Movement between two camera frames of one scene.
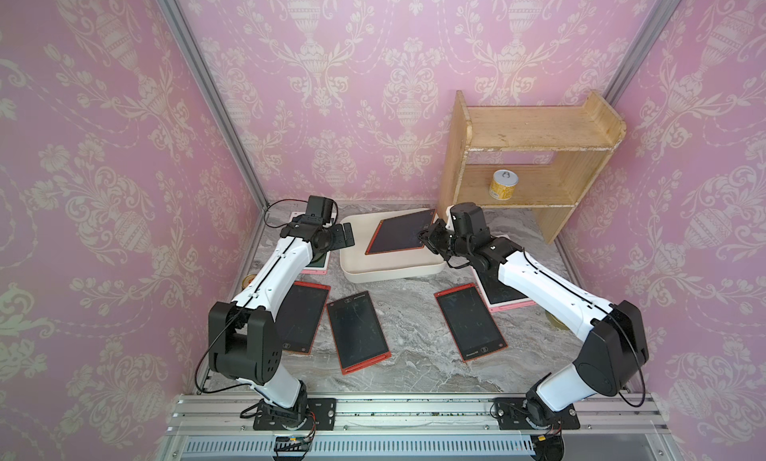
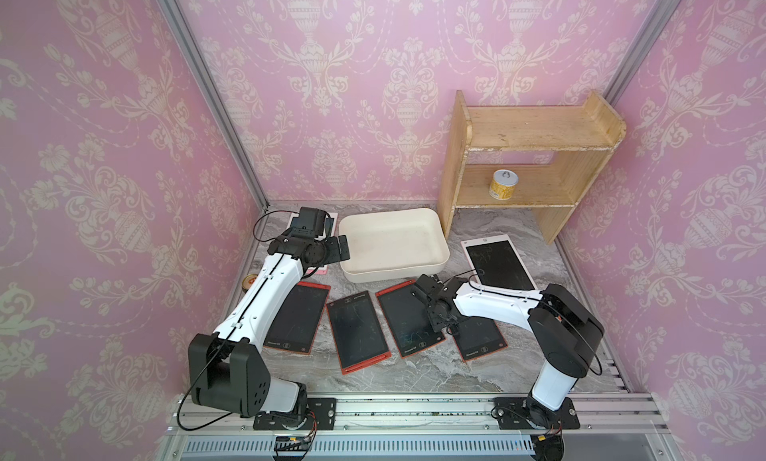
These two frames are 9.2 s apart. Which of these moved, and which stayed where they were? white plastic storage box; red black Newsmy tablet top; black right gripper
Moved: black right gripper
Stayed: white plastic storage box; red black Newsmy tablet top
